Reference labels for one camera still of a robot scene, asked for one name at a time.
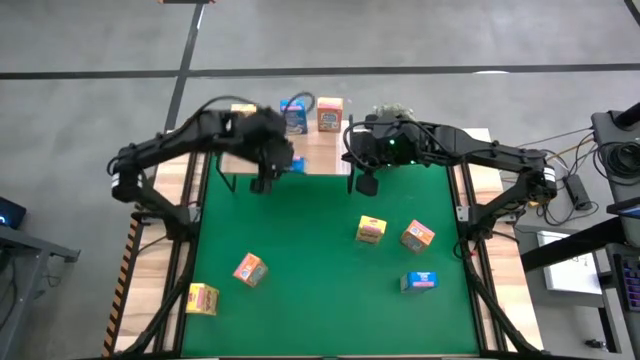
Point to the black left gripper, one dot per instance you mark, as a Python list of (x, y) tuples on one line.
[(267, 142)]

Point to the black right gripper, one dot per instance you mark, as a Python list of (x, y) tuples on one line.
[(375, 145)]

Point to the blue Rice Krispies cereal box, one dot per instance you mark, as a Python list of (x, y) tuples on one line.
[(419, 281), (295, 117), (299, 165)]

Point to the yellow Corn Pops cereal box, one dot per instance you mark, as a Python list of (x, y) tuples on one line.
[(371, 229), (202, 299), (243, 107)]

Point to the orange Mini Wheats cereal box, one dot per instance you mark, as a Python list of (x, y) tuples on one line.
[(250, 269), (330, 114), (416, 237)]

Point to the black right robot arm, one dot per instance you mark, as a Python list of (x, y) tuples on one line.
[(500, 150)]

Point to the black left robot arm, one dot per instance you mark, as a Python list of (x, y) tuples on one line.
[(165, 142)]

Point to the green potted plant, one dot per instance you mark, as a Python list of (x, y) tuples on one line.
[(395, 109)]

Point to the green table mat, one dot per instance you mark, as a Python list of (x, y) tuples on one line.
[(325, 300)]

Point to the black computer desk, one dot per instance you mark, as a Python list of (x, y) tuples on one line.
[(560, 247)]

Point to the orange black hazard tape strip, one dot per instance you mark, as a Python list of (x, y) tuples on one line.
[(120, 300)]

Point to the grey monitor stand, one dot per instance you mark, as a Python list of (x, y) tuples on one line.
[(607, 125)]

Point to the white paper sheet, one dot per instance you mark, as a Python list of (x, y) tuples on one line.
[(572, 275)]

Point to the black computer monitor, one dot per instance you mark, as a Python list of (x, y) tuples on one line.
[(625, 207)]

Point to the grey metal cart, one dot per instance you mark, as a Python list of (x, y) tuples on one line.
[(30, 250)]

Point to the black device with blue light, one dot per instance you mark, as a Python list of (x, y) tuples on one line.
[(11, 212)]

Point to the black backlit keyboard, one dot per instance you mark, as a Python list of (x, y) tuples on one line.
[(632, 282)]

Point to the small black floor object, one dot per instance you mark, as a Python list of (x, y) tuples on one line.
[(595, 344)]

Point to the wooden shelf with black frame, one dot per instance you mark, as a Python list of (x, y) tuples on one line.
[(325, 155)]

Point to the black aluminium rig frame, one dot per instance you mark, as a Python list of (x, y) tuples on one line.
[(482, 300)]

